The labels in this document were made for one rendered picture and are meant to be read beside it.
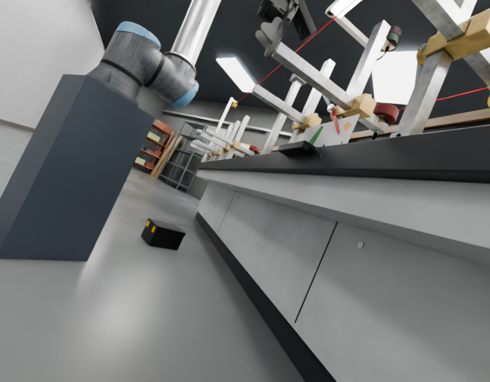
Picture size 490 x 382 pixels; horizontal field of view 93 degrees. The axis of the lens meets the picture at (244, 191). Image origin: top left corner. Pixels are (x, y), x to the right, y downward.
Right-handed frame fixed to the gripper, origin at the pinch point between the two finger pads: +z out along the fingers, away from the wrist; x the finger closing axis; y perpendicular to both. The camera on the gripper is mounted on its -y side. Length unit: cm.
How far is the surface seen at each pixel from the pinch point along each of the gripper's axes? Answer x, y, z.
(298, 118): -23.5, -26.1, -0.9
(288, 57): 1.5, -4.6, -1.1
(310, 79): 0.5, -13.3, -0.5
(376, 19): -192, -149, -253
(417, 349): 27, -51, 52
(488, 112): 23, -51, -6
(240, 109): -689, -129, -238
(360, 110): 4.7, -29.9, 0.5
